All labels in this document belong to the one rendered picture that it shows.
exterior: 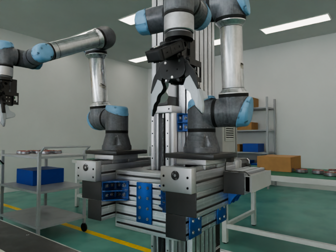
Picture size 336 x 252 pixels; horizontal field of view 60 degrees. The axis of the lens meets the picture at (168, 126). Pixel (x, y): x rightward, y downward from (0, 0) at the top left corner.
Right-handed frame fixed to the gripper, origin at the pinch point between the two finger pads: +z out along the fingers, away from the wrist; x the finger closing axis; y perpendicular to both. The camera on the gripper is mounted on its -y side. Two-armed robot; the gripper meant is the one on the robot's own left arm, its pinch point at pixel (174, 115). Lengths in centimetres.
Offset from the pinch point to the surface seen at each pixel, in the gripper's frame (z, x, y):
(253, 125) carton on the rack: -22, 189, 600
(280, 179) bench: 44, 33, 220
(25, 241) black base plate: 38, 52, -8
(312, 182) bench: 44, 6, 219
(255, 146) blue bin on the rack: 26, 179, 588
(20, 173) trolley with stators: 48, 312, 128
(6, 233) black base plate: 38, 65, -7
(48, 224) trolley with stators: 97, 243, 122
